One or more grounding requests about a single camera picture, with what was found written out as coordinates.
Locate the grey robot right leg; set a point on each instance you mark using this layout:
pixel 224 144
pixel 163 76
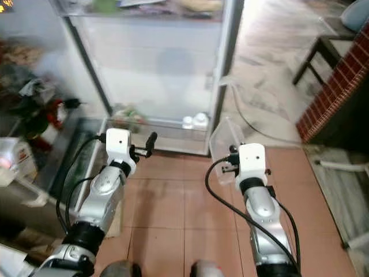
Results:
pixel 207 270

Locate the white fridge door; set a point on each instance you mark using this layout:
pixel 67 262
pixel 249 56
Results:
pixel 155 75

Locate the white plastic jug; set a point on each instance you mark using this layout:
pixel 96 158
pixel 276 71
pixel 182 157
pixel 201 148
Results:
pixel 16 158

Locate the clear vegetable drawer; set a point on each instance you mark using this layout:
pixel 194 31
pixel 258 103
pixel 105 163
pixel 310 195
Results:
pixel 78 156

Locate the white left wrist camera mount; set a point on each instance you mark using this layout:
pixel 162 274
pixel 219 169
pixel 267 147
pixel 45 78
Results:
pixel 119 144

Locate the red tiled counter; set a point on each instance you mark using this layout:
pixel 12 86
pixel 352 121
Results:
pixel 340 86

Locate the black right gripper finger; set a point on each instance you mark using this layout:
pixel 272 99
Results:
pixel 232 151

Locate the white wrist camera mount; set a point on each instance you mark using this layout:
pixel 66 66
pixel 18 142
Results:
pixel 252 160
pixel 119 144

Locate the clear plastic door bin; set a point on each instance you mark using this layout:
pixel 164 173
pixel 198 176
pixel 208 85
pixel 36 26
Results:
pixel 225 144

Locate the grey robot leg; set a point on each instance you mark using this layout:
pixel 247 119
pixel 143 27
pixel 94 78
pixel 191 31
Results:
pixel 207 270
pixel 118 270

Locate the small white bottle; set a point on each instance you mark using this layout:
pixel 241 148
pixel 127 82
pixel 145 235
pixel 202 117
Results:
pixel 200 120
pixel 187 122

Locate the green vegetable packet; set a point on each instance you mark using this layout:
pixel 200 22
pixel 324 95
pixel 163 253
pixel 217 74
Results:
pixel 130 113

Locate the dark wooden table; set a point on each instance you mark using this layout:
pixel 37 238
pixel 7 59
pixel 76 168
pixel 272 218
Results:
pixel 323 43

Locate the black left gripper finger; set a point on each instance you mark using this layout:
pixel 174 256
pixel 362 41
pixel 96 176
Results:
pixel 151 141

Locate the grey robot left leg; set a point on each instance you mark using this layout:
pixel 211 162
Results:
pixel 118 270

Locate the grey blue round seat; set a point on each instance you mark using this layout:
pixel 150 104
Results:
pixel 356 16

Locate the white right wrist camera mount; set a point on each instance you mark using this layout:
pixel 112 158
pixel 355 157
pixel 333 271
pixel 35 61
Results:
pixel 252 160

